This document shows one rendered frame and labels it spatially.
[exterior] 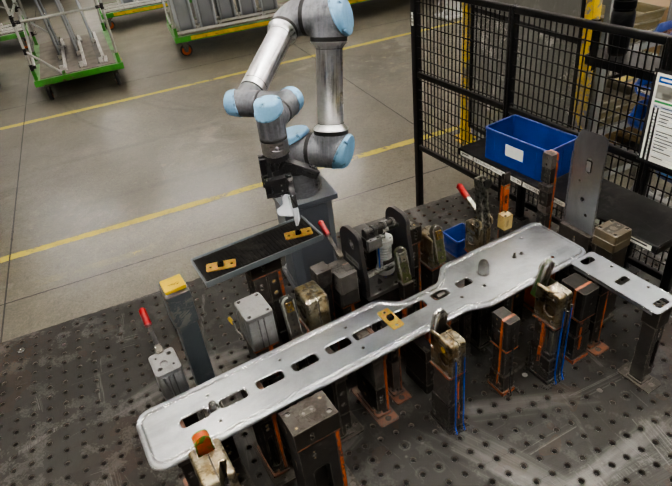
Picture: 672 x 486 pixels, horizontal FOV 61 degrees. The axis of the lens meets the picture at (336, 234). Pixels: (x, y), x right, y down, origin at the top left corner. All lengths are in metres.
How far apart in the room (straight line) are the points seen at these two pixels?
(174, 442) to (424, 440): 0.69
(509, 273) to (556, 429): 0.45
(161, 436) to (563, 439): 1.06
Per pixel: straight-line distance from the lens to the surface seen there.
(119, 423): 1.99
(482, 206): 1.88
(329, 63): 1.87
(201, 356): 1.80
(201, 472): 1.33
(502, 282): 1.76
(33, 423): 2.14
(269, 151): 1.55
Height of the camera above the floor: 2.11
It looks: 34 degrees down
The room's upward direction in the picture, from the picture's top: 7 degrees counter-clockwise
